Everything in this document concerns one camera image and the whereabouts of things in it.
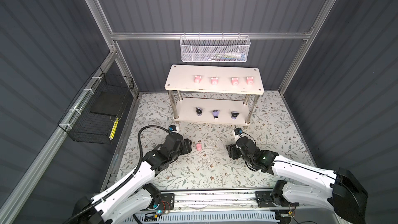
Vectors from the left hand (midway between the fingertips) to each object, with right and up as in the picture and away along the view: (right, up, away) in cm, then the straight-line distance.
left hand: (188, 142), depth 80 cm
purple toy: (+16, +14, +17) cm, 27 cm away
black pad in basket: (-39, +20, -4) cm, 44 cm away
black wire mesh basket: (-45, +15, -7) cm, 48 cm away
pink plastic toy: (+6, -5, +11) cm, 13 cm away
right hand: (+24, -3, +3) cm, 24 cm away
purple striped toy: (+28, +13, +16) cm, 35 cm away
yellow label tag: (-32, +9, -12) cm, 35 cm away
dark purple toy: (+6, +16, +16) cm, 23 cm away
